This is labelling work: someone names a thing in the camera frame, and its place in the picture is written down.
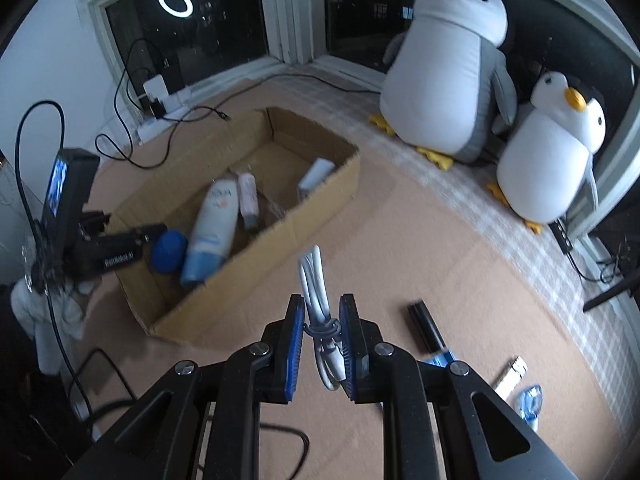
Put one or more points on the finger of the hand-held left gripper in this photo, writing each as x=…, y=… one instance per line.
x=150, y=234

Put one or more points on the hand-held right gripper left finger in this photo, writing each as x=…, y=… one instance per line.
x=299, y=345

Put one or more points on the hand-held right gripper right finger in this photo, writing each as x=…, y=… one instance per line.
x=348, y=345

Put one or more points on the blue round container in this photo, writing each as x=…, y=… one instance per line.
x=167, y=252

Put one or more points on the white and blue sunscreen tube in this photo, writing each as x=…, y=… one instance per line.
x=212, y=230

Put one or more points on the pink tube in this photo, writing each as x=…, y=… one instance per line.
x=247, y=195

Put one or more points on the cardboard box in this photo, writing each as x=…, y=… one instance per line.
x=310, y=220

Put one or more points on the patterned lighter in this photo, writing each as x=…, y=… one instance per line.
x=510, y=376

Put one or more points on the white charger adapter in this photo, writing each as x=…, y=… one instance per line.
x=315, y=175

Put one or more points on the clear blue bottle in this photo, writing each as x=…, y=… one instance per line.
x=530, y=400

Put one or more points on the black stick-shaped gadget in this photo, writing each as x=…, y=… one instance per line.
x=425, y=325

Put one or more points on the white cloth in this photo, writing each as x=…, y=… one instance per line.
x=45, y=320

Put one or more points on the blue plastic gadget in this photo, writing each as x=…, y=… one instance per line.
x=442, y=357

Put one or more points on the white power strip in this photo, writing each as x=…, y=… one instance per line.
x=150, y=127

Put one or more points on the small black plug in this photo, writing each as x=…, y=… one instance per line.
x=152, y=106

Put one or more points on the white charger block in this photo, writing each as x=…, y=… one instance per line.
x=156, y=85

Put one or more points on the checked cloth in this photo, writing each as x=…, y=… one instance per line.
x=450, y=200

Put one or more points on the small penguin plush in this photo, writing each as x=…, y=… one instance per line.
x=545, y=170

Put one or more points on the large penguin plush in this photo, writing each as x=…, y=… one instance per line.
x=445, y=70

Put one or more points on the white window frame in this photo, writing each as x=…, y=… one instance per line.
x=290, y=10

